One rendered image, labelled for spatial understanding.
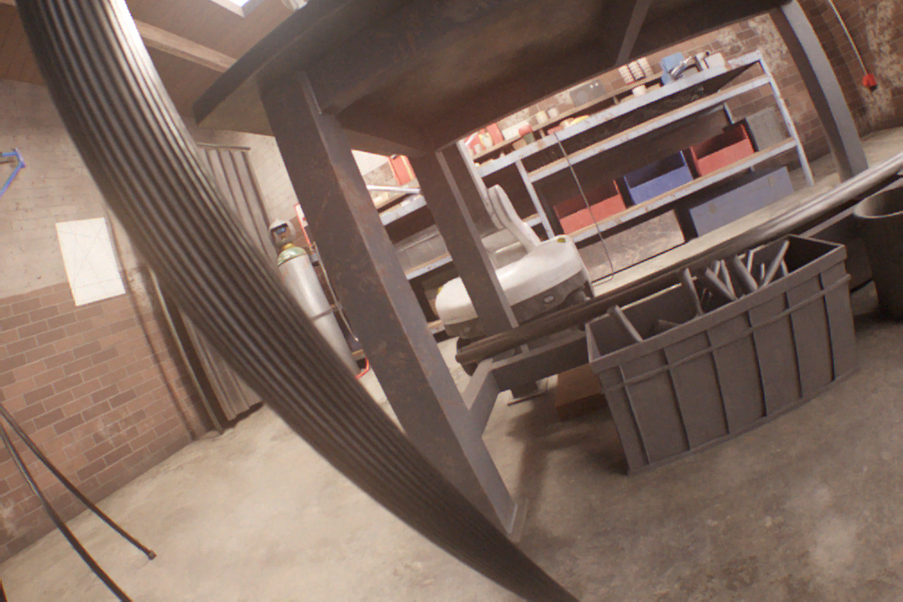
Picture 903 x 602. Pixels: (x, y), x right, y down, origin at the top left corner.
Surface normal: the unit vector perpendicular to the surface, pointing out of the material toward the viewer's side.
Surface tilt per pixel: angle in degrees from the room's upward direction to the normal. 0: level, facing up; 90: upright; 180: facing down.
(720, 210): 90
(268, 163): 90
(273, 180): 90
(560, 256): 58
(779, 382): 90
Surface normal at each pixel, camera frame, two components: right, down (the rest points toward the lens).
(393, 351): -0.27, 0.15
